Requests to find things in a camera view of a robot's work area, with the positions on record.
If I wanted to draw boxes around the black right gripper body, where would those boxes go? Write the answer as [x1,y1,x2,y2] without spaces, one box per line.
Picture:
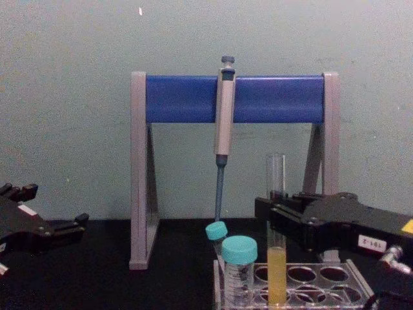
[299,192,413,256]

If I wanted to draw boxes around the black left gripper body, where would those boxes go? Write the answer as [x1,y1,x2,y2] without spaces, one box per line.
[0,193,55,256]

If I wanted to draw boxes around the glass tube with yellow liquid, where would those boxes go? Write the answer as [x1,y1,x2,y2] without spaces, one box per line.
[265,154,288,307]

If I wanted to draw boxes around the large teal capped conical tube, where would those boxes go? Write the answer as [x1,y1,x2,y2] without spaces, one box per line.
[220,235,259,308]

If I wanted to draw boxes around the clear plastic tube rack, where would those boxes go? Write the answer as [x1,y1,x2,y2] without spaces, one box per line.
[213,258,376,310]

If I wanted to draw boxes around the black table cloth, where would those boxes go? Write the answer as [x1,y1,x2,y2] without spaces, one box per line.
[0,218,413,310]

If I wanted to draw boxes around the small teal capped conical tube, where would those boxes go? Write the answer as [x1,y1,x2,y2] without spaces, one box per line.
[205,221,229,263]

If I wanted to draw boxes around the grey and blue pipette stand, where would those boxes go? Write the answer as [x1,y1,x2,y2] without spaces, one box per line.
[128,71,341,271]

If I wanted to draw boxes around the silver cable plug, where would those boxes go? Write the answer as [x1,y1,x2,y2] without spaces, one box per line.
[379,245,413,276]

